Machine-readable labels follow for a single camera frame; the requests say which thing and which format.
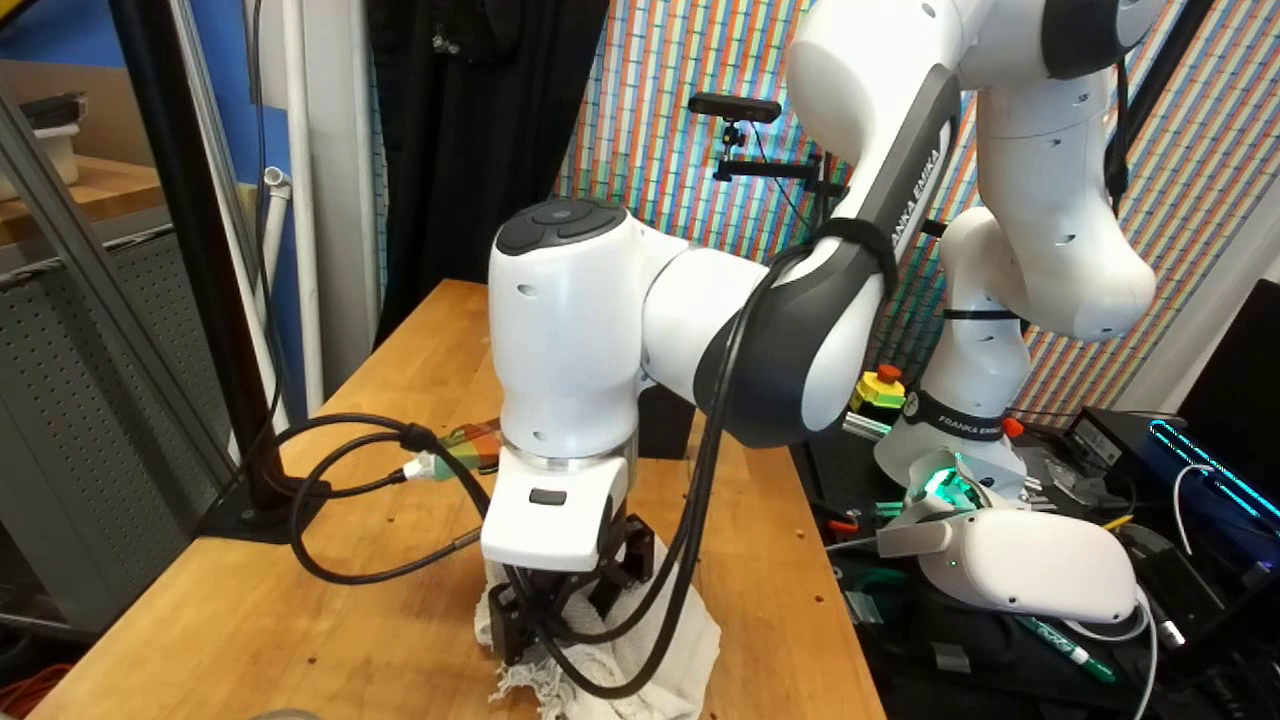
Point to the aluminium frame post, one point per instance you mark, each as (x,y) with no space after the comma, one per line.
(59,218)

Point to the white VR headset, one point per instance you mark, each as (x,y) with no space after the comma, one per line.
(1001,558)

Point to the black vertical pole stand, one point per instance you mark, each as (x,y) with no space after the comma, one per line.
(260,501)

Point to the red yellow emergency stop button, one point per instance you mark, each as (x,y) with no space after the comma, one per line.
(883,394)

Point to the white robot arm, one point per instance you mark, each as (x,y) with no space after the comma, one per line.
(590,305)

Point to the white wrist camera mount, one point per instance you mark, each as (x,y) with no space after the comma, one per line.
(551,514)

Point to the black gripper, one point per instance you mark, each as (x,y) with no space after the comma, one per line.
(575,607)

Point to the white towel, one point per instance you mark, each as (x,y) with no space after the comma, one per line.
(622,668)

